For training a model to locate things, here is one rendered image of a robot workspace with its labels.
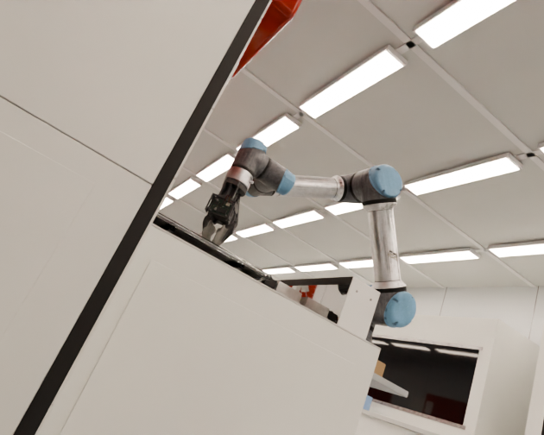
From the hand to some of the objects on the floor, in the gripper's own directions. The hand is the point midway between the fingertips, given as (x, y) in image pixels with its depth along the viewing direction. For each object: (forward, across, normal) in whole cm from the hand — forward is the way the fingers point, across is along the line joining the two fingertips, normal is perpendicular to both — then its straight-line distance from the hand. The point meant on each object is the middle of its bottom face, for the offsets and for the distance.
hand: (206, 250), depth 125 cm
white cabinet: (+92, -1, +14) cm, 92 cm away
